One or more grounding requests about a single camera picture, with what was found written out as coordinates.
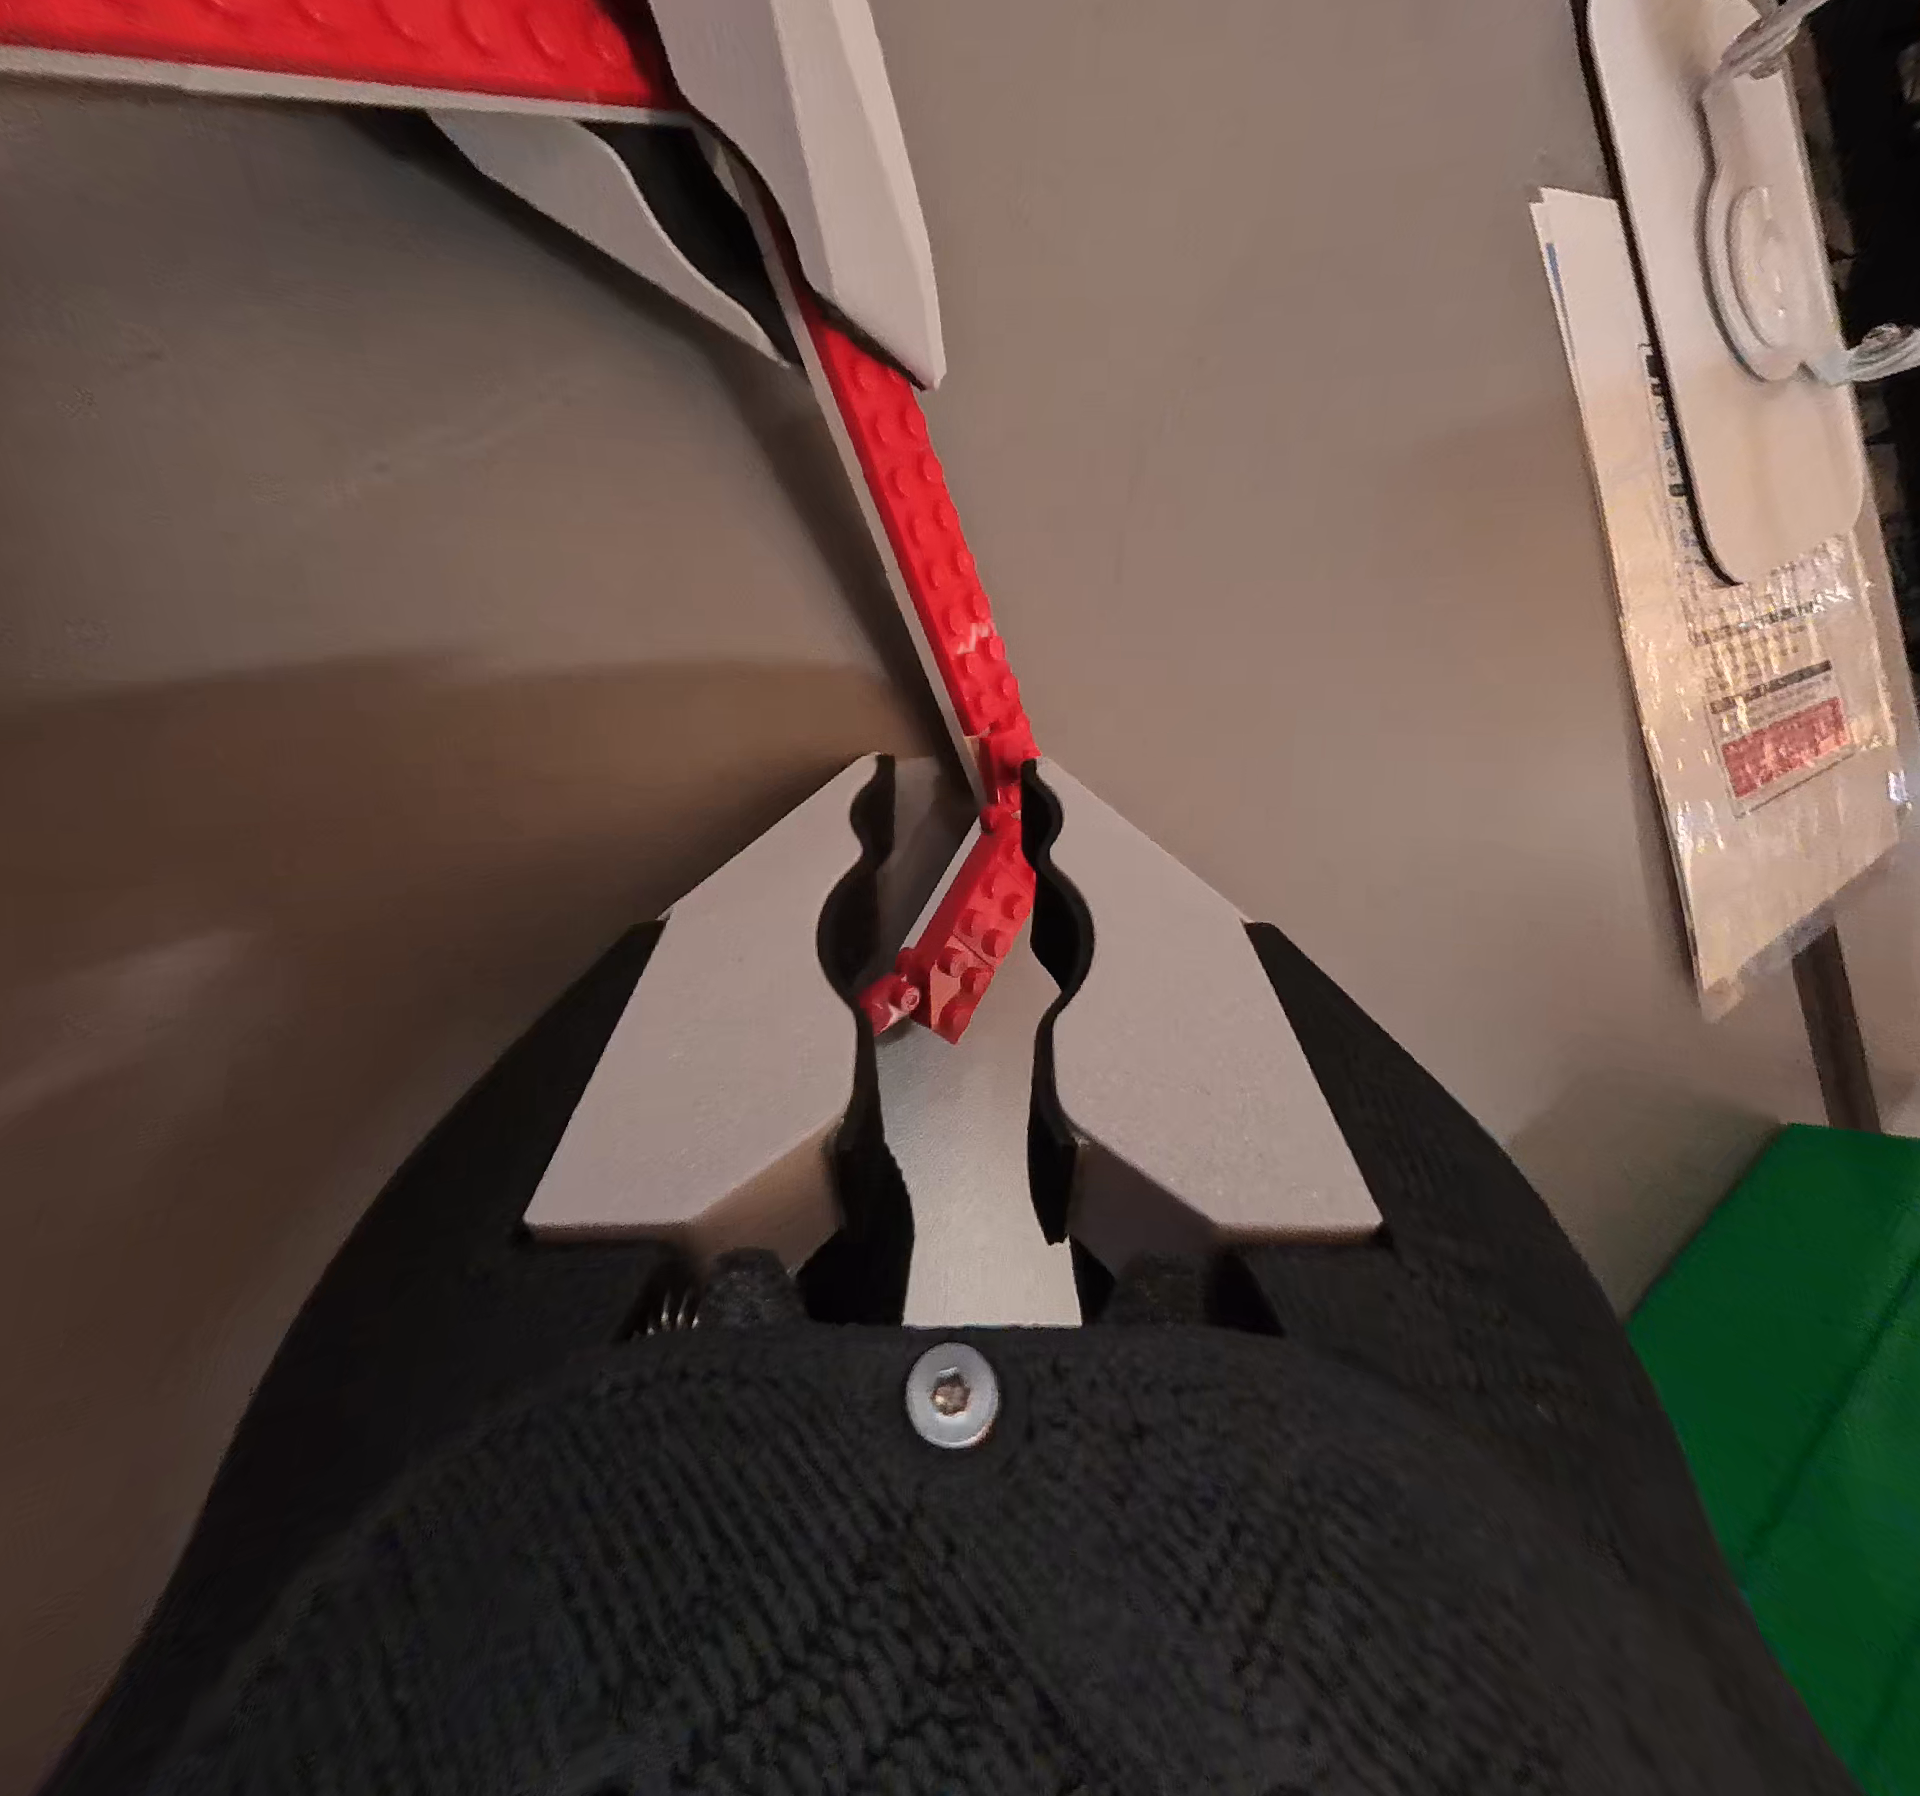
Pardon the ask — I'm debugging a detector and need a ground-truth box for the white flat mount base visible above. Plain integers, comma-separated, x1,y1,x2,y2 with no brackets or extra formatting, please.
1586,0,1872,586

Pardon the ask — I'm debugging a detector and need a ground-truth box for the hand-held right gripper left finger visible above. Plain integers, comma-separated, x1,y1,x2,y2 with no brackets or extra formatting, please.
522,752,917,1328

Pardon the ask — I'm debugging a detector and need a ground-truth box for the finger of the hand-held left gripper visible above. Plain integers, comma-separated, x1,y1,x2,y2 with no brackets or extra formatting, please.
573,0,950,390
433,109,799,371

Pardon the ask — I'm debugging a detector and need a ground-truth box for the red lego corner frame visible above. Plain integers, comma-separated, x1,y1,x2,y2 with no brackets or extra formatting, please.
0,0,1040,785

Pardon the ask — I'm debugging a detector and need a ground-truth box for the printed leaflet in plastic sleeve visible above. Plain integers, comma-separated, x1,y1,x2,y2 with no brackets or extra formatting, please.
1530,183,1904,1024

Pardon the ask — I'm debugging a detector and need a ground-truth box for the green box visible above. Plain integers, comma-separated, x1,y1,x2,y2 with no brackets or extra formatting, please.
1624,1120,1920,1796

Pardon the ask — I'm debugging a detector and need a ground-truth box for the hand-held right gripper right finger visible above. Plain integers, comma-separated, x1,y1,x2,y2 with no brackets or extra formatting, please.
1016,759,1385,1249

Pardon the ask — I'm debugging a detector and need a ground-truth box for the red angled lego section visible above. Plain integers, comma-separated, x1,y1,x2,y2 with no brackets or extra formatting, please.
858,775,1040,1045

